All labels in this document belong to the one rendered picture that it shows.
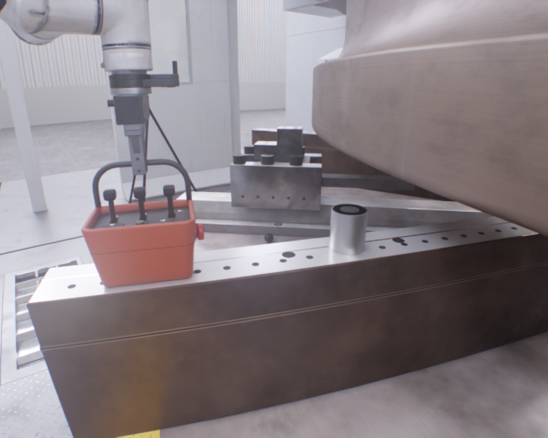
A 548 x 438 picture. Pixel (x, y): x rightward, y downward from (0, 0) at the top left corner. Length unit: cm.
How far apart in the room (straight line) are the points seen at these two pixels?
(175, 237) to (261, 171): 109
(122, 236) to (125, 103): 23
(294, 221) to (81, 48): 1276
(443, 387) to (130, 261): 83
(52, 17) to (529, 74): 70
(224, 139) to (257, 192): 236
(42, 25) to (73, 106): 1329
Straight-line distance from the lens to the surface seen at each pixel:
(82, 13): 68
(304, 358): 87
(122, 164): 75
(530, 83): 60
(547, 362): 130
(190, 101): 385
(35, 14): 67
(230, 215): 188
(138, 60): 70
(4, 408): 163
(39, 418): 154
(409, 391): 104
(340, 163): 272
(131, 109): 67
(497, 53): 64
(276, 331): 79
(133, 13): 71
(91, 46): 1416
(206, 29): 397
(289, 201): 172
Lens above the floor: 104
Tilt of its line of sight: 21 degrees down
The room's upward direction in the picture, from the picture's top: straight up
